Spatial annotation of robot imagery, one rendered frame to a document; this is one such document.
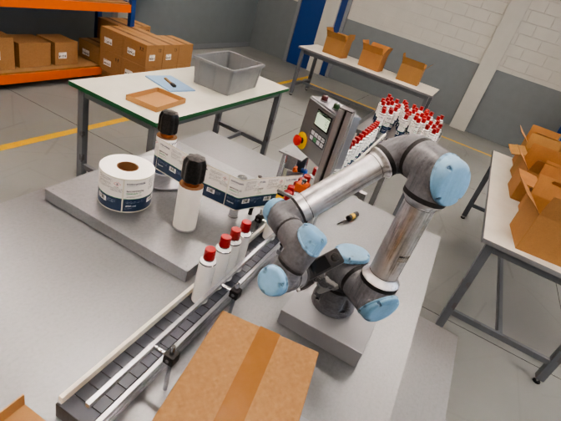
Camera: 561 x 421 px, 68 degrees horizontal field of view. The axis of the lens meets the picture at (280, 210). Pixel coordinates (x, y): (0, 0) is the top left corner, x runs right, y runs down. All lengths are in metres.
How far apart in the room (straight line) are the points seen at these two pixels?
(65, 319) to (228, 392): 0.64
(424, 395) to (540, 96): 7.83
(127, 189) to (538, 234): 2.21
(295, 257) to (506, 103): 8.12
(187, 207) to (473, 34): 7.78
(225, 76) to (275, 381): 2.86
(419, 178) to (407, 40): 7.97
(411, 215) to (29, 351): 1.04
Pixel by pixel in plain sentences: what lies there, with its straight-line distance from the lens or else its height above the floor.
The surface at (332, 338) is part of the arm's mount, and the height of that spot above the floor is 0.89.
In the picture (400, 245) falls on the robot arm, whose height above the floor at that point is 1.28.
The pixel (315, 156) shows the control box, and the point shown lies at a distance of 1.40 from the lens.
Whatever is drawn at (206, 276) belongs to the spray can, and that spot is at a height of 1.00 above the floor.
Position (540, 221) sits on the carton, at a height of 0.99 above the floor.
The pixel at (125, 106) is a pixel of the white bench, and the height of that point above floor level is 0.80.
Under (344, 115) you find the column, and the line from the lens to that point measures 1.33.
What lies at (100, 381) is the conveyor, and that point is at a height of 0.88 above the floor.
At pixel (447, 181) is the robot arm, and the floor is 1.49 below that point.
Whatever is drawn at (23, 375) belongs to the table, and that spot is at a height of 0.83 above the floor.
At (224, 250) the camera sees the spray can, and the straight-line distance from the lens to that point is 1.29.
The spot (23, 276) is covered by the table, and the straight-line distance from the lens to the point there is 1.50.
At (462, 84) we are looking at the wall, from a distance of 8.91.
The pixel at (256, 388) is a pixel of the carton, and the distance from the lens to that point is 0.89.
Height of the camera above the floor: 1.82
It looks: 30 degrees down
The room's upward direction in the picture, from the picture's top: 17 degrees clockwise
